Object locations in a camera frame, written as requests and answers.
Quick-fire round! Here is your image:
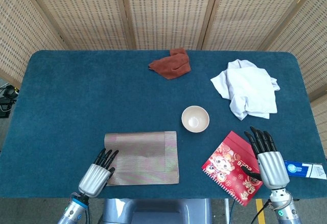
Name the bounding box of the blue plush table cover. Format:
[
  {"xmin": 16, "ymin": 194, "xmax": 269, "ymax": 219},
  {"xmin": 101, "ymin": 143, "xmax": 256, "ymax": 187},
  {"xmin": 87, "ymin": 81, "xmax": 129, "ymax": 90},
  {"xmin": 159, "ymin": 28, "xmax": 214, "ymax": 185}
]
[{"xmin": 0, "ymin": 49, "xmax": 327, "ymax": 200}]

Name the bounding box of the grey blue robot torso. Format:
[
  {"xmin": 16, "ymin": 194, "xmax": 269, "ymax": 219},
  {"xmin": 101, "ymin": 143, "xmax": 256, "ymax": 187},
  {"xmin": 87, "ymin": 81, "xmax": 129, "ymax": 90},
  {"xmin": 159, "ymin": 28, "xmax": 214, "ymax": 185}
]
[{"xmin": 101, "ymin": 198, "xmax": 213, "ymax": 224}]

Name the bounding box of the rust brown cloth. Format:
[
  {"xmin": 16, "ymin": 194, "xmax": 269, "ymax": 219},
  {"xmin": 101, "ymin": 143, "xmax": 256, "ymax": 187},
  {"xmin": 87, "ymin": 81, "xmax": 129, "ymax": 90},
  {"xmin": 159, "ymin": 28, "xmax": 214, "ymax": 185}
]
[{"xmin": 148, "ymin": 48, "xmax": 192, "ymax": 81}]

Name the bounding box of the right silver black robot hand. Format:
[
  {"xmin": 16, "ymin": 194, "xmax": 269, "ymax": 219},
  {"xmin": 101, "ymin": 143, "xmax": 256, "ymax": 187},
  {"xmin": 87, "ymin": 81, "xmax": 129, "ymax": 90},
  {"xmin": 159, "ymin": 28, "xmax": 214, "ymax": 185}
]
[{"xmin": 241, "ymin": 126, "xmax": 291, "ymax": 190}]

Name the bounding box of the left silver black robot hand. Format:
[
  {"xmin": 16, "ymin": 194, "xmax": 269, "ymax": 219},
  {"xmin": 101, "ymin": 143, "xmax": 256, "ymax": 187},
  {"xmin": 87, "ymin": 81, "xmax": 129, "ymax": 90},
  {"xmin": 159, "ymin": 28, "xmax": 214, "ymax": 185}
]
[{"xmin": 78, "ymin": 148, "xmax": 120, "ymax": 198}]

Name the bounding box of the crumpled white cloth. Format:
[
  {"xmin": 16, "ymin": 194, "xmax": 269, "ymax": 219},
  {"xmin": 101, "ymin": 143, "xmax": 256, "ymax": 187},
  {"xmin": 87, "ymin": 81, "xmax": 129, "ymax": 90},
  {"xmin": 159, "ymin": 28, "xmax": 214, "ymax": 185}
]
[{"xmin": 210, "ymin": 59, "xmax": 281, "ymax": 121}]

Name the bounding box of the woven wooden folding screen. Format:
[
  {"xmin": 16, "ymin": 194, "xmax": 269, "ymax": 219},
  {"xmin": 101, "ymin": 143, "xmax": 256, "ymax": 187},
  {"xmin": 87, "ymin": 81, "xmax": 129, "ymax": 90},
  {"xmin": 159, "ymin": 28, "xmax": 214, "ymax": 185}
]
[{"xmin": 0, "ymin": 0, "xmax": 327, "ymax": 143}]

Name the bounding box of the red spiral desk calendar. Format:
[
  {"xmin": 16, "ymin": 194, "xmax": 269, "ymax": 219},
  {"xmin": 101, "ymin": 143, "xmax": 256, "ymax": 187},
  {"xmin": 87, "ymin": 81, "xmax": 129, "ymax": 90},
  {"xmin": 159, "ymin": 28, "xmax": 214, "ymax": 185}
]
[{"xmin": 201, "ymin": 130, "xmax": 264, "ymax": 207}]

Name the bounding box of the beige woven placemat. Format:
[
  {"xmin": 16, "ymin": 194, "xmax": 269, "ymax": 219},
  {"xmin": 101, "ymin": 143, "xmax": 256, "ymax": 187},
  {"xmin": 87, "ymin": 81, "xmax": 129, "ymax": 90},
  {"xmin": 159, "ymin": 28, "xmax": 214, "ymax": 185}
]
[{"xmin": 104, "ymin": 131, "xmax": 180, "ymax": 186}]

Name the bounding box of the blue white toothpaste box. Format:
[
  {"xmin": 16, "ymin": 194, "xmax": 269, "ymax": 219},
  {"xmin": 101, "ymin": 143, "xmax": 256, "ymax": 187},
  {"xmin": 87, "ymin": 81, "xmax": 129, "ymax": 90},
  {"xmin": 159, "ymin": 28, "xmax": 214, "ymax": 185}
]
[{"xmin": 284, "ymin": 160, "xmax": 327, "ymax": 179}]

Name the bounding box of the cream bowl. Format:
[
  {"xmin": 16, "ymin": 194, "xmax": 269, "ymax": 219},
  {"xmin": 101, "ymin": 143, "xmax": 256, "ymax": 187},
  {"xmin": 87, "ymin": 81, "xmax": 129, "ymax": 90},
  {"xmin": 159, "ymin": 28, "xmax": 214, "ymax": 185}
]
[{"xmin": 181, "ymin": 105, "xmax": 211, "ymax": 133}]

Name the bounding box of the black cable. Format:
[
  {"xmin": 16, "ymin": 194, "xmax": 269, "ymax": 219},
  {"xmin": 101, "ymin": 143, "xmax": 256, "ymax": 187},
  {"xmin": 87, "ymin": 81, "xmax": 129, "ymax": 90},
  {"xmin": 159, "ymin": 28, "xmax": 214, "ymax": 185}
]
[{"xmin": 251, "ymin": 200, "xmax": 272, "ymax": 224}]

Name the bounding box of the black equipment with cables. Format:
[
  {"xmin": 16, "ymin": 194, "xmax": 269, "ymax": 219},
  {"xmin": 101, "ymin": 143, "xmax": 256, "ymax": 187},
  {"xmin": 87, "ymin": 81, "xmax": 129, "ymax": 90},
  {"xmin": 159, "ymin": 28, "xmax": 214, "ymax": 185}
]
[{"xmin": 0, "ymin": 85, "xmax": 20, "ymax": 119}]

